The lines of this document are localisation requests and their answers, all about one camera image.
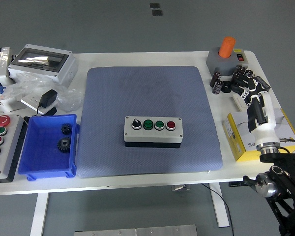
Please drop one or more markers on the large black bevel gear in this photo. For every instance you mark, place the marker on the large black bevel gear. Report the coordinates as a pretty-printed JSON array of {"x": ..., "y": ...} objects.
[{"x": 64, "y": 145}]

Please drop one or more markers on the dark square floor plate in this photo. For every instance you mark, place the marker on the dark square floor plate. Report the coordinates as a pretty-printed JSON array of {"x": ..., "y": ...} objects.
[
  {"x": 154, "y": 5},
  {"x": 156, "y": 12}
]

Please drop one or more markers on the black power adapter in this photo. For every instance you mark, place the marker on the black power adapter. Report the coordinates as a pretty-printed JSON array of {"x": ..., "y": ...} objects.
[{"x": 48, "y": 97}]

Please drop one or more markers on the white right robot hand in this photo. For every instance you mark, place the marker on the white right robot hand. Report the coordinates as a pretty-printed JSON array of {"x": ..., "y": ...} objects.
[{"x": 268, "y": 127}]

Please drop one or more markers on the clear plastic bag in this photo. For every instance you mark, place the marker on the clear plastic bag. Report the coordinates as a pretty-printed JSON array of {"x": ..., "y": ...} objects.
[{"x": 71, "y": 98}]

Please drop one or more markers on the yellow and white cardboard box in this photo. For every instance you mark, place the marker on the yellow and white cardboard box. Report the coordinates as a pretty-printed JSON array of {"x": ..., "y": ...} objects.
[{"x": 236, "y": 130}]

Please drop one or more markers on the white wall socket panel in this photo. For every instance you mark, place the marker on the white wall socket panel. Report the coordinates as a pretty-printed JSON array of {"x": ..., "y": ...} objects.
[{"x": 29, "y": 100}]

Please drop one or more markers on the white part with blue clip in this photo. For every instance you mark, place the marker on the white part with blue clip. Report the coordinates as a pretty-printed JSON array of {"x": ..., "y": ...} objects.
[{"x": 5, "y": 104}]

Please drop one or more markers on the white wall switch plate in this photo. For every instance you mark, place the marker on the white wall switch plate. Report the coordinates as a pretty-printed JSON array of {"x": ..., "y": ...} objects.
[{"x": 238, "y": 102}]

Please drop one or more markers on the grey four-button control box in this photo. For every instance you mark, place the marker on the grey four-button control box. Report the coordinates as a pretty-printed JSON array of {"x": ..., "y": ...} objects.
[{"x": 147, "y": 137}]

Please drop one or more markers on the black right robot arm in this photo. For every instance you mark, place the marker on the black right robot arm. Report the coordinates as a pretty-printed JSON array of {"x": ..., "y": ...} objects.
[{"x": 280, "y": 159}]

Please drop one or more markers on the blue plastic bin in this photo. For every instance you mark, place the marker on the blue plastic bin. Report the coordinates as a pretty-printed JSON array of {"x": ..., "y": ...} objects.
[{"x": 44, "y": 157}]

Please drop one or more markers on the grey enclosure with clear window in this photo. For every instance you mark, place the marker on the grey enclosure with clear window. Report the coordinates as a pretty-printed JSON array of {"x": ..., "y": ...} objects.
[{"x": 61, "y": 70}]

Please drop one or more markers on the grey switch box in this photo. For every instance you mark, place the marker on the grey switch box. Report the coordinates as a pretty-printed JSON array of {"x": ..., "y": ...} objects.
[{"x": 223, "y": 65}]

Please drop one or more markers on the grey metal plate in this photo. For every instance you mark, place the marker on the grey metal plate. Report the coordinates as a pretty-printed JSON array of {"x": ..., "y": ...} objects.
[{"x": 137, "y": 231}]

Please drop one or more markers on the black silver-striped capacitor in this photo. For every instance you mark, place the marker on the black silver-striped capacitor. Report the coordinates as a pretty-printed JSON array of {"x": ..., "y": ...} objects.
[{"x": 217, "y": 87}]

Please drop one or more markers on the small black bevel gear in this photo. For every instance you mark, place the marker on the small black bevel gear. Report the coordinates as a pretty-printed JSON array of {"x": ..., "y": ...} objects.
[{"x": 66, "y": 128}]

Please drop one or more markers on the dark brown cylindrical capacitor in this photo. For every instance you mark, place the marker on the dark brown cylindrical capacitor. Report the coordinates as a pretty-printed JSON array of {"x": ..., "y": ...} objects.
[
  {"x": 215, "y": 79},
  {"x": 248, "y": 72},
  {"x": 240, "y": 68}
]

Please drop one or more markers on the black and white device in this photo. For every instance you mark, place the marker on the black and white device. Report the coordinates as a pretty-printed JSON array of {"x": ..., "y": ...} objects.
[{"x": 2, "y": 68}]

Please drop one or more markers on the metal bracket under table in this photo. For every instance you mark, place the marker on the metal bracket under table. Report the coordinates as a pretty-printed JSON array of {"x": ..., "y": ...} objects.
[{"x": 180, "y": 188}]

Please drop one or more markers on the orange cylinder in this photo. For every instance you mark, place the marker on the orange cylinder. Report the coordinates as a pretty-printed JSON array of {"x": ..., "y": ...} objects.
[{"x": 226, "y": 46}]

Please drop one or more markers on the white table leg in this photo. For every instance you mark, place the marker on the white table leg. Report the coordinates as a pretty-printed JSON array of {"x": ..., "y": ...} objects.
[
  {"x": 217, "y": 211},
  {"x": 39, "y": 214}
]

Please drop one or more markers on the grey five-button control station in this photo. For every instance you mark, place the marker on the grey five-button control station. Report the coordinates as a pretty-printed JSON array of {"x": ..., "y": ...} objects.
[{"x": 7, "y": 147}]

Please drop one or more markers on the grey-blue textured mat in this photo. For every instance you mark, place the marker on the grey-blue textured mat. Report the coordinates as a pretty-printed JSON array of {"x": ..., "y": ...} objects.
[{"x": 125, "y": 93}]

